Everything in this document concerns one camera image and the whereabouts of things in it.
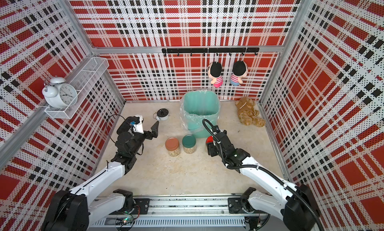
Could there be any red jar lid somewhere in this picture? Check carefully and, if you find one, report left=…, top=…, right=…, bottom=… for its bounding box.
left=206, top=136, right=214, bottom=144

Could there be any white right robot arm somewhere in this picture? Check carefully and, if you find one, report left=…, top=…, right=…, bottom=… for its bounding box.
left=209, top=130, right=324, bottom=231

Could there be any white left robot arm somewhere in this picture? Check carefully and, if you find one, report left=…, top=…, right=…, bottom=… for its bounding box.
left=41, top=115, right=160, bottom=231

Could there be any white round device black top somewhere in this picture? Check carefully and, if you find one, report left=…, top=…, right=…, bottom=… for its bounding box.
left=153, top=108, right=169, bottom=121

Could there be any orange lid peanut jar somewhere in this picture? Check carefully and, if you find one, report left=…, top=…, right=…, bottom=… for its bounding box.
left=165, top=137, right=181, bottom=157

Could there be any green lid peanut jar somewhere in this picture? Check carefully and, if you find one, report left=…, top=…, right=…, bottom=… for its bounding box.
left=182, top=135, right=197, bottom=154

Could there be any tan teddy bear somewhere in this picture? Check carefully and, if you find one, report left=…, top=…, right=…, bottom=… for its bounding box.
left=235, top=97, right=266, bottom=127

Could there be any clear plastic bin liner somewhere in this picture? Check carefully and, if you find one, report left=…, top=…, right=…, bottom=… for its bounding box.
left=179, top=89, right=222, bottom=135

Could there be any green plastic trash bin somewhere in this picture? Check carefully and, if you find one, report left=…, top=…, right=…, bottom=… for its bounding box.
left=180, top=91, right=221, bottom=139

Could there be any pink striped hanging doll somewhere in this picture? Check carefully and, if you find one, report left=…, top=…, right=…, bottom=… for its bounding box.
left=208, top=62, right=223, bottom=88

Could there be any blue striped hanging doll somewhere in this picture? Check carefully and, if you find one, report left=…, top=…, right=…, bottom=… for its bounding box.
left=230, top=61, right=248, bottom=86

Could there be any white twin-bell alarm clock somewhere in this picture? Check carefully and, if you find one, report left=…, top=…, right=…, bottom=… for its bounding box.
left=42, top=76, right=78, bottom=109

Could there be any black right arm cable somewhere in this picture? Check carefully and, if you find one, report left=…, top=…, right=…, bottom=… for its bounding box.
left=201, top=118, right=326, bottom=231

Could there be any metal base rail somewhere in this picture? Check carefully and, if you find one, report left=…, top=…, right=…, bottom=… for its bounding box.
left=89, top=193, right=287, bottom=231

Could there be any white wire mesh shelf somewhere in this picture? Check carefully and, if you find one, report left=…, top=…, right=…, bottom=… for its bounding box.
left=45, top=57, right=109, bottom=119

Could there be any green circuit board with wires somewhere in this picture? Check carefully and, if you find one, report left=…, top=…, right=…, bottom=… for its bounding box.
left=115, top=213, right=140, bottom=231

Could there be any black wall hook rail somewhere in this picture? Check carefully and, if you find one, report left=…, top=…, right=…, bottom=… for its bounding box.
left=162, top=47, right=260, bottom=56

